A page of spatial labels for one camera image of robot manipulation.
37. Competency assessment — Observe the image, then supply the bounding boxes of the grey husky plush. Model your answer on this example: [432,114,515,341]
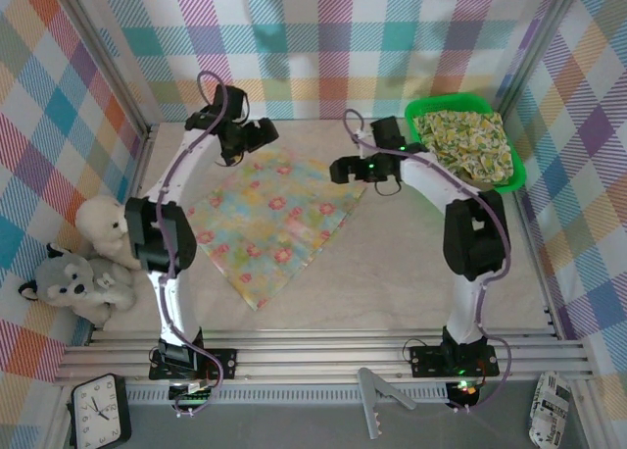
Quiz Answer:
[18,242,137,328]

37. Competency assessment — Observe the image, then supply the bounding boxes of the black alarm clock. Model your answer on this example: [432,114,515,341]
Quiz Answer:
[71,373,132,449]

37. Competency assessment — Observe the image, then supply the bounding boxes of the pastel pink flower skirt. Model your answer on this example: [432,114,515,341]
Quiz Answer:
[187,147,368,313]

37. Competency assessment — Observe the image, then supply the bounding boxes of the newspaper print pouch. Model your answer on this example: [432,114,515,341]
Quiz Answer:
[528,372,573,449]

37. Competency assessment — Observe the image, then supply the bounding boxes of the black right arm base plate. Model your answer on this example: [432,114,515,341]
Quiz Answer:
[409,343,501,377]

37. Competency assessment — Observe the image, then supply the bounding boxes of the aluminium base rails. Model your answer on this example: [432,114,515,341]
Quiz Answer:
[53,326,602,387]

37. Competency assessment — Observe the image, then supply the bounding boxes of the grey plastic clamp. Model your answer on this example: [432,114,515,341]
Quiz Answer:
[357,367,418,441]

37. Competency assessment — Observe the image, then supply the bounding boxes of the white teddy bear plush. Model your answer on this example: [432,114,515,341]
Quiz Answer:
[75,195,143,272]

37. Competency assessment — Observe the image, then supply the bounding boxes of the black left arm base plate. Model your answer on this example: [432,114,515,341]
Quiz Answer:
[148,346,239,382]

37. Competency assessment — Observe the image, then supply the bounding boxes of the green controller circuit board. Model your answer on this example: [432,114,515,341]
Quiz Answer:
[169,379,217,404]

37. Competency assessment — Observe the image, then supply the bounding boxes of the lemon print skirt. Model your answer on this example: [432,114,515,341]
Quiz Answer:
[412,109,518,185]

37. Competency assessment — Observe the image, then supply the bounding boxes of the aluminium corner post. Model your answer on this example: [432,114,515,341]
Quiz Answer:
[48,0,159,141]
[493,0,585,122]

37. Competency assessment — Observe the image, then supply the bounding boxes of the black controller board orange connector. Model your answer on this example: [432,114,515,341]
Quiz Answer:
[448,379,481,406]

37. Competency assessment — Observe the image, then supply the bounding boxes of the green plastic basket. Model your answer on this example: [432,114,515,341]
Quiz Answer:
[404,91,528,194]

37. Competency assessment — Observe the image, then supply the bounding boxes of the grey slotted cable duct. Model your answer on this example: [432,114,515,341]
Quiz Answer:
[124,387,452,407]

